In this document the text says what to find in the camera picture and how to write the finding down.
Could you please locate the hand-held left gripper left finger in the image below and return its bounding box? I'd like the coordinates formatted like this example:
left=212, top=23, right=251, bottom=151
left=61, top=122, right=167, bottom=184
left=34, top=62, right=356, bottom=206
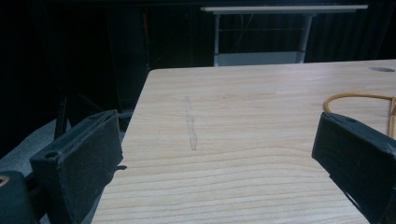
left=29, top=109, right=124, bottom=224

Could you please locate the black metal stand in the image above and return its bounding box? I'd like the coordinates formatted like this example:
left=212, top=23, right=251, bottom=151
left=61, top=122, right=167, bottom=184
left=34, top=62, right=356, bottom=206
left=53, top=92, right=104, bottom=141

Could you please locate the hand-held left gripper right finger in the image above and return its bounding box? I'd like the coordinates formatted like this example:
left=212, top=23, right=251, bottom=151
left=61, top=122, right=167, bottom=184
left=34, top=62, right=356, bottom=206
left=311, top=112, right=396, bottom=224

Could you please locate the white metal table frame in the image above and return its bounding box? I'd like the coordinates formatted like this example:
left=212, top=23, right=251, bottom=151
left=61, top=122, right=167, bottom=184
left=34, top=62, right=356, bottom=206
left=200, top=4, right=369, bottom=67

